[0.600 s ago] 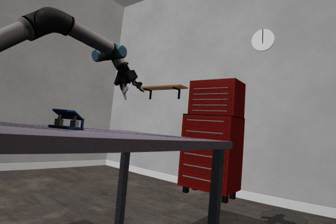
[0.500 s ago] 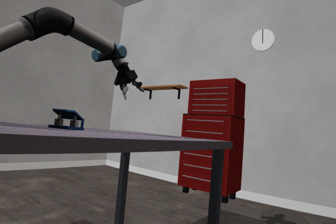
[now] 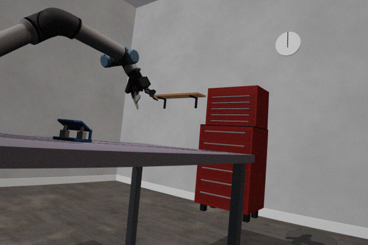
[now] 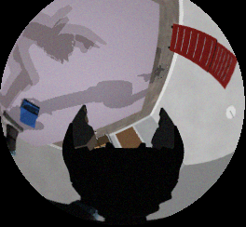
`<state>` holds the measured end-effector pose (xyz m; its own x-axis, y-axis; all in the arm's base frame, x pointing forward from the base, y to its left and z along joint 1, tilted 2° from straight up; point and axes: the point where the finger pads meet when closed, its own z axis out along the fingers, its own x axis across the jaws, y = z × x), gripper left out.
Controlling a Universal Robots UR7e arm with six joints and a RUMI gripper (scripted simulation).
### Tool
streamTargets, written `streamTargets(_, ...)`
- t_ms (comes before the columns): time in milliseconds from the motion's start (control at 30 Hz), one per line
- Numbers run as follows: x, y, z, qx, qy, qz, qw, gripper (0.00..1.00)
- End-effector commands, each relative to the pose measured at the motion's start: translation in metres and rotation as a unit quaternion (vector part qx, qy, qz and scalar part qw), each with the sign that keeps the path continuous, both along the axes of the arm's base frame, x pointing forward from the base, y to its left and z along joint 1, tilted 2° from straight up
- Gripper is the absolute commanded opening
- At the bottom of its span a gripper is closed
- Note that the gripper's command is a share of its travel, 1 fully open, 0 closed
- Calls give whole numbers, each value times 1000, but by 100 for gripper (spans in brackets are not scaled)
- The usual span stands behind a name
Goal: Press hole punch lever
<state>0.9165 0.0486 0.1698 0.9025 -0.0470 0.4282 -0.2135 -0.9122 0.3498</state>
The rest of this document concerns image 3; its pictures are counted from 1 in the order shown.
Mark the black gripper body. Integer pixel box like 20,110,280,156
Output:
127,68,151,92

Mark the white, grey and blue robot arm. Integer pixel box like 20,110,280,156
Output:
0,7,139,74

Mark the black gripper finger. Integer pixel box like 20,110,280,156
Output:
144,88,158,101
131,87,141,109

